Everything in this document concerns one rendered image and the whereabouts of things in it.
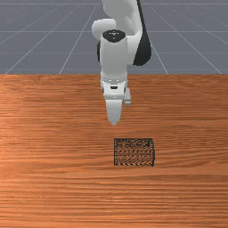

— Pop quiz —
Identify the dark mesh basket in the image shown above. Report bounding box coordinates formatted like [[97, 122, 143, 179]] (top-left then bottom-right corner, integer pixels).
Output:
[[113, 137, 156, 167]]

